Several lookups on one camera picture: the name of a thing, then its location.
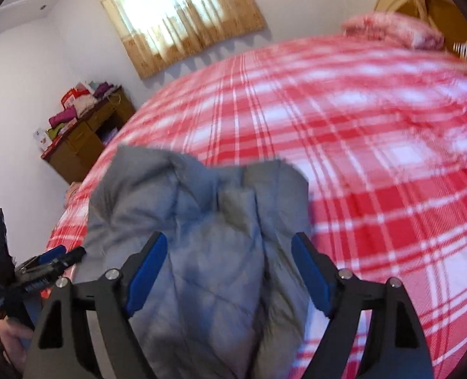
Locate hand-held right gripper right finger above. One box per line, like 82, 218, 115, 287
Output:
291, 232, 436, 379

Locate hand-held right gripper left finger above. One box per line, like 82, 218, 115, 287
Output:
26, 232, 168, 379

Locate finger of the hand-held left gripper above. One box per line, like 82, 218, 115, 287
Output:
17, 244, 68, 272
28, 246, 87, 283

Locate grey puffer jacket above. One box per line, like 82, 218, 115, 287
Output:
75, 144, 314, 379

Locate purple clothes in desk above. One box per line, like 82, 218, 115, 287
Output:
101, 126, 120, 145

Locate person's left hand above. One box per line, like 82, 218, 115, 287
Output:
0, 316, 35, 364

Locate brown wooden desk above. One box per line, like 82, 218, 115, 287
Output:
40, 85, 136, 184

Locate green folded cloth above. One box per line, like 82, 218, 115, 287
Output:
45, 124, 70, 141

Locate red plaid bed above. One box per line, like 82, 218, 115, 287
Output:
46, 33, 467, 379

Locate magenta folded cloth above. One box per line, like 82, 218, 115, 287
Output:
48, 107, 78, 127

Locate pale pink folded cloth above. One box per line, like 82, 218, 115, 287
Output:
73, 96, 100, 117

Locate purple folded cloth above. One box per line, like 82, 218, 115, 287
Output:
93, 81, 116, 99

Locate pink pillow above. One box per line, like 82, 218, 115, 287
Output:
341, 11, 446, 50

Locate wide beige window curtain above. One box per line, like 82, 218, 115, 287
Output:
87, 0, 268, 80

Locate wooden arched headboard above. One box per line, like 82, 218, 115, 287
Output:
373, 0, 467, 53

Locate white wall paper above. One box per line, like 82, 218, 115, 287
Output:
33, 127, 49, 151

